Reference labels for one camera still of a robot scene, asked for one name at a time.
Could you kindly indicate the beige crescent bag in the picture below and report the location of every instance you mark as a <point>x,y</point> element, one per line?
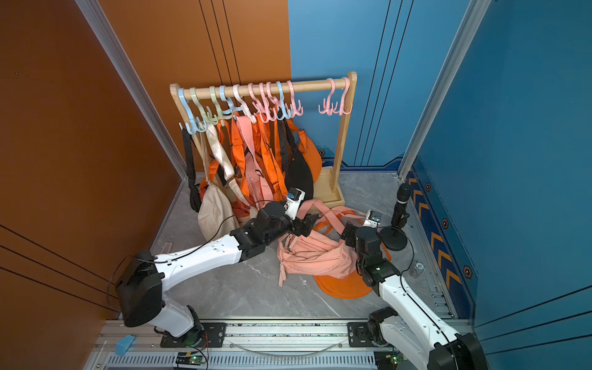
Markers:
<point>223,207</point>

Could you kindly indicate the orange crescent bag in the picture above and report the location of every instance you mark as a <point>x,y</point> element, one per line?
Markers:
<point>348,288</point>
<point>308,149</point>

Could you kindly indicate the light blue hook leftmost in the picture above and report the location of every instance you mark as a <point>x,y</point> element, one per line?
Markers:
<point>193,125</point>

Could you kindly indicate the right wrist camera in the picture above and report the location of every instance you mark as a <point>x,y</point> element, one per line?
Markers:
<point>372,219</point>

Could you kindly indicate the small clear cup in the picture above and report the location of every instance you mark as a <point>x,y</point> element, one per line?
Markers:
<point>417,269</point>

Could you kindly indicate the black crescent bag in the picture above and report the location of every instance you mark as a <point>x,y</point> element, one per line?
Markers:
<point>297,172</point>

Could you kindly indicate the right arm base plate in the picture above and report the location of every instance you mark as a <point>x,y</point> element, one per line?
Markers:
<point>364,334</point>

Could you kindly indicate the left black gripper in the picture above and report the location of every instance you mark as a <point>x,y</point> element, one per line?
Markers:
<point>299,230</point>

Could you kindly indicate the pink hook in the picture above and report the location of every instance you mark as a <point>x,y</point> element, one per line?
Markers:
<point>345,107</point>
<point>327,108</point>

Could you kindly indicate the pink hook rightmost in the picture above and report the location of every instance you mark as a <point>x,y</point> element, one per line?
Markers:
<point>345,107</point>

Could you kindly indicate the wooden clothes rack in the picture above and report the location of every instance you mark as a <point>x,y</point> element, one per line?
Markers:
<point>327,188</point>

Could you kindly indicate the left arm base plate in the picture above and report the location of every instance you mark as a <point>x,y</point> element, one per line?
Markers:
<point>209,334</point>

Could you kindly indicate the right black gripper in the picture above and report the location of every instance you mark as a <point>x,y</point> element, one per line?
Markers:
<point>349,228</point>

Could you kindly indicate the blue sponge block left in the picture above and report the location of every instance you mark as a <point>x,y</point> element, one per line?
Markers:
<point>124,344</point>

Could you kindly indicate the pink waist bag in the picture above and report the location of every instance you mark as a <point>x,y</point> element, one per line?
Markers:
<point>315,255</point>
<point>331,219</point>

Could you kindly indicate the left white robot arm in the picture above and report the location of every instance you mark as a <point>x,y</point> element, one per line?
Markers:
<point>143,287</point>

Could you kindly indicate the green circuit board left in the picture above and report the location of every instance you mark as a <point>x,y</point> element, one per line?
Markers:
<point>191,360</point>

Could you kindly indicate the pink bag middle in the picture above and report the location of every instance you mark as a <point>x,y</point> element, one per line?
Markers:
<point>259,189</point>

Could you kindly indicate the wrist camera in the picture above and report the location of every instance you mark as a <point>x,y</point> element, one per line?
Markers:
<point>293,201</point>
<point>372,219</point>

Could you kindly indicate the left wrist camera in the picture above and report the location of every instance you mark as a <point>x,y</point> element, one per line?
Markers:
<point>293,201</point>

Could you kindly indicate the circuit board right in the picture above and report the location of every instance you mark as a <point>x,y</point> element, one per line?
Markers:
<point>387,360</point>

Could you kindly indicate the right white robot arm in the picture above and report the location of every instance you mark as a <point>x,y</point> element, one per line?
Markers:
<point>407,323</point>

